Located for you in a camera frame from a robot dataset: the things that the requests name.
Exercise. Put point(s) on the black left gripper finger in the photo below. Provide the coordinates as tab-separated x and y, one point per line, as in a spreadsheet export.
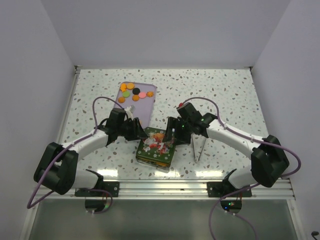
130	137
138	131

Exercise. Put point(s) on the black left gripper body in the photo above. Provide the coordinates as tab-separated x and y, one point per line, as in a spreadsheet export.
126	129

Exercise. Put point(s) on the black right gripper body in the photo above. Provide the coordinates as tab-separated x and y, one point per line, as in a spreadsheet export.
184	127

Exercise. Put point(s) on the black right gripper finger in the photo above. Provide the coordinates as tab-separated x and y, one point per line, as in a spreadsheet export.
170	129
183	140

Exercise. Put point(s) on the metal tongs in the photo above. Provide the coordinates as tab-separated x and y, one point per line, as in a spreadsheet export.
198	142

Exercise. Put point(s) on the gold tin lid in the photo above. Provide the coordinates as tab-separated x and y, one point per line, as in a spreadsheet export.
154	149

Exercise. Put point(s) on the gold cookie tin box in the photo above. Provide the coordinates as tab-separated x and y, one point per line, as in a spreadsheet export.
164	167

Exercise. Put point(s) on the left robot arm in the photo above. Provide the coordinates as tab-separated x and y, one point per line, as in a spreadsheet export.
57	169

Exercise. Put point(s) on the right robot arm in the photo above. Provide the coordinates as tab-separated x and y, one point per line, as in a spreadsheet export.
268	160

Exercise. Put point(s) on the orange swirl cookie left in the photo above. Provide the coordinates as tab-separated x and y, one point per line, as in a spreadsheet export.
121	99

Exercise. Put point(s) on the green round cookie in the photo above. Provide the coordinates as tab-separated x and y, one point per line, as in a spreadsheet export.
126	94

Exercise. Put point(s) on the brown chip cookie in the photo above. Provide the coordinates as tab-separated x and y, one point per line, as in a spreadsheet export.
135	98

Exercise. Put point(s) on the lilac plastic tray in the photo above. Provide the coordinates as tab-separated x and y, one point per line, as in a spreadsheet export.
144	106

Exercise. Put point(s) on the black sandwich cookie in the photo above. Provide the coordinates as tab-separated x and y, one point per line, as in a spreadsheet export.
136	91

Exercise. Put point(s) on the pink round cookie right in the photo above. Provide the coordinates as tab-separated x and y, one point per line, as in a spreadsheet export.
142	95

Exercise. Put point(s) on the orange fish cookie top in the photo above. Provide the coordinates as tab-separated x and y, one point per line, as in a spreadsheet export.
123	87

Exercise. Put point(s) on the orange rosette cookie right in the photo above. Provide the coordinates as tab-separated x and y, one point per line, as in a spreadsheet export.
150	94

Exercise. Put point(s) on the round dotted cracker top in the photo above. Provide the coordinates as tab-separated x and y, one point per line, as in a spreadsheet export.
130	85

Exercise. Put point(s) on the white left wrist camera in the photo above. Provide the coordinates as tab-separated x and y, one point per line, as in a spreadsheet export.
130	111

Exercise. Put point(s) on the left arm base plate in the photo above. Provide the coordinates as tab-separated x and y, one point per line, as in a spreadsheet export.
102	189

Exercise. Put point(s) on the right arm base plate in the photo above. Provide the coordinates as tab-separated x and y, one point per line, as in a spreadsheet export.
218	189

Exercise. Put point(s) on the aluminium front rail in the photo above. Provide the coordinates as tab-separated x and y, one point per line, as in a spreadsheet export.
167	189

